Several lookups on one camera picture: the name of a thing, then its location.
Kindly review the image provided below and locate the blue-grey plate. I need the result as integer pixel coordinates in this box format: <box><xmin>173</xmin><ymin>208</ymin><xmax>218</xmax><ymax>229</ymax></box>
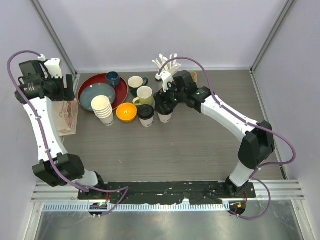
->
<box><xmin>79</xmin><ymin>83</ymin><xmax>116</xmax><ymax>112</ymax></box>

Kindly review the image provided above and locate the white paper cup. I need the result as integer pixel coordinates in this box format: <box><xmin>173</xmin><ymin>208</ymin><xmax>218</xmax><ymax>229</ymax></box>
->
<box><xmin>139</xmin><ymin>117</ymin><xmax>154</xmax><ymax>128</ymax></box>
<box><xmin>158</xmin><ymin>111</ymin><xmax>173</xmax><ymax>123</ymax></box>

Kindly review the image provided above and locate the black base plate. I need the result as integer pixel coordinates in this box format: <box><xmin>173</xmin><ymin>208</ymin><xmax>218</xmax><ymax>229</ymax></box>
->
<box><xmin>77</xmin><ymin>180</ymin><xmax>257</xmax><ymax>206</ymax></box>

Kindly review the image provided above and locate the cardboard cup carrier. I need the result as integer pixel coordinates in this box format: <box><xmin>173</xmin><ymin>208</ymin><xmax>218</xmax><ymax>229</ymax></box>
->
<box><xmin>189</xmin><ymin>71</ymin><xmax>198</xmax><ymax>83</ymax></box>

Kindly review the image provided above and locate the pale green mug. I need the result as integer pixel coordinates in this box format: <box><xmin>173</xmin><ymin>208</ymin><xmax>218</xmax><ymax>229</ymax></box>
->
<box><xmin>132</xmin><ymin>86</ymin><xmax>154</xmax><ymax>106</ymax></box>

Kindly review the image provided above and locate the brown paper bag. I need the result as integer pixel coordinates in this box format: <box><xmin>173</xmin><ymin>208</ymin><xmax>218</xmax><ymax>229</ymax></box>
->
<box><xmin>52</xmin><ymin>99</ymin><xmax>79</xmax><ymax>137</ymax></box>

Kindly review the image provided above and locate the stack of white paper cups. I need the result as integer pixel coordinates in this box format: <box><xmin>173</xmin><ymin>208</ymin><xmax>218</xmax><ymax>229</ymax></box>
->
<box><xmin>91</xmin><ymin>95</ymin><xmax>114</xmax><ymax>127</ymax></box>

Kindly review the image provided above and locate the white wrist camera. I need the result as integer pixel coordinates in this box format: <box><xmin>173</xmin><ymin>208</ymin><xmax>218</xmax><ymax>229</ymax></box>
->
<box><xmin>155</xmin><ymin>70</ymin><xmax>174</xmax><ymax>92</ymax></box>
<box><xmin>37</xmin><ymin>54</ymin><xmax>63</xmax><ymax>78</ymax></box>

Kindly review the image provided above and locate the dark green mug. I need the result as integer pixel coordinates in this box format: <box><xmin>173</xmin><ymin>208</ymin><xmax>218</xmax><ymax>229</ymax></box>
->
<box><xmin>127</xmin><ymin>76</ymin><xmax>149</xmax><ymax>98</ymax></box>

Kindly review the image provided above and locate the black cup lid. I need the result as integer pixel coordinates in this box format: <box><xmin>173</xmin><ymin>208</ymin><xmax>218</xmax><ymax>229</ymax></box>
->
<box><xmin>137</xmin><ymin>104</ymin><xmax>155</xmax><ymax>120</ymax></box>

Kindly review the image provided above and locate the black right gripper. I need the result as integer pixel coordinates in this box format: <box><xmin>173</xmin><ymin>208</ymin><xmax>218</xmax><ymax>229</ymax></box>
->
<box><xmin>153</xmin><ymin>79</ymin><xmax>186</xmax><ymax>115</ymax></box>

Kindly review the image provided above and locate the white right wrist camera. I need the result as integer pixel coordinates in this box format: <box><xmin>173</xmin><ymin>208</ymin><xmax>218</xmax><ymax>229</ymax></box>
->
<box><xmin>155</xmin><ymin>70</ymin><xmax>174</xmax><ymax>92</ymax></box>

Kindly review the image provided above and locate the slotted cable duct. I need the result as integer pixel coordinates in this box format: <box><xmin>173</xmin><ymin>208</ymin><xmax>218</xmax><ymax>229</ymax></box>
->
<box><xmin>42</xmin><ymin>201</ymin><xmax>230</xmax><ymax>212</ymax></box>

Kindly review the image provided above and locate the orange bowl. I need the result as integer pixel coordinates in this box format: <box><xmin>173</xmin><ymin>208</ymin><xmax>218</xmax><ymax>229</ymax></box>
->
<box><xmin>116</xmin><ymin>102</ymin><xmax>137</xmax><ymax>123</ymax></box>

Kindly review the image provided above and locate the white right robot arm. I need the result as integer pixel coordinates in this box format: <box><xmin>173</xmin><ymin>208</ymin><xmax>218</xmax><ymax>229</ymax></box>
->
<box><xmin>154</xmin><ymin>70</ymin><xmax>275</xmax><ymax>198</ymax></box>

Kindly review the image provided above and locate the small blue cup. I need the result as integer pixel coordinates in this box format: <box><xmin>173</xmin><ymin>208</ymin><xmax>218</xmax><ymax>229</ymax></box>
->
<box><xmin>105</xmin><ymin>71</ymin><xmax>121</xmax><ymax>88</ymax></box>

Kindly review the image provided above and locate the red round tray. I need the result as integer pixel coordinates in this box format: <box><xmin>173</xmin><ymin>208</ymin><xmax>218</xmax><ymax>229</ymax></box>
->
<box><xmin>77</xmin><ymin>73</ymin><xmax>129</xmax><ymax>110</ymax></box>

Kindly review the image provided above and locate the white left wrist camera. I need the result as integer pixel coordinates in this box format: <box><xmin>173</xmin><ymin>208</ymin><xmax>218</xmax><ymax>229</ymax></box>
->
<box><xmin>37</xmin><ymin>54</ymin><xmax>63</xmax><ymax>78</ymax></box>

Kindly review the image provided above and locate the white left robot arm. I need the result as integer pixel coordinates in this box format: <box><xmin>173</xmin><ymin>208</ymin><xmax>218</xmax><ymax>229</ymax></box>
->
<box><xmin>13</xmin><ymin>56</ymin><xmax>107</xmax><ymax>200</ymax></box>

